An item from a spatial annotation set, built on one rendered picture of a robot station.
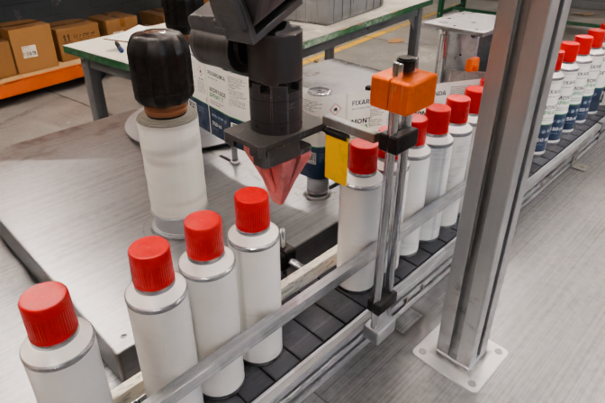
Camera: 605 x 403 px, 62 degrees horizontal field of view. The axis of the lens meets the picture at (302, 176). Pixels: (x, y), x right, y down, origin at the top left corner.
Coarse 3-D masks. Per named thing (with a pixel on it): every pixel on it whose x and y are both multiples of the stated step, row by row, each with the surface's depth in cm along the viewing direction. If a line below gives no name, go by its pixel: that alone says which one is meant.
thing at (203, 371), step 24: (456, 192) 72; (432, 216) 69; (360, 264) 59; (312, 288) 55; (288, 312) 51; (240, 336) 48; (264, 336) 50; (216, 360) 46; (168, 384) 44; (192, 384) 44
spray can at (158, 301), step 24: (144, 240) 41; (144, 264) 40; (168, 264) 41; (144, 288) 41; (168, 288) 42; (144, 312) 41; (168, 312) 41; (144, 336) 42; (168, 336) 42; (192, 336) 45; (144, 360) 44; (168, 360) 44; (192, 360) 46; (144, 384) 47
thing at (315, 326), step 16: (576, 128) 113; (560, 144) 105; (544, 160) 99; (528, 176) 93; (448, 240) 76; (416, 256) 72; (400, 272) 70; (304, 288) 67; (336, 288) 67; (320, 304) 64; (336, 304) 64; (352, 304) 64; (304, 320) 62; (320, 320) 62; (336, 320) 62; (352, 320) 63; (288, 336) 59; (304, 336) 59; (320, 336) 59; (288, 352) 57; (304, 352) 57; (256, 368) 55; (272, 368) 55; (288, 368) 55; (256, 384) 54; (272, 384) 54; (208, 400) 52; (224, 400) 52; (240, 400) 52
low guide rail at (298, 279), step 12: (336, 252) 68; (312, 264) 65; (324, 264) 67; (288, 276) 63; (300, 276) 63; (312, 276) 65; (288, 288) 62; (120, 384) 49; (132, 384) 49; (120, 396) 48; (132, 396) 50
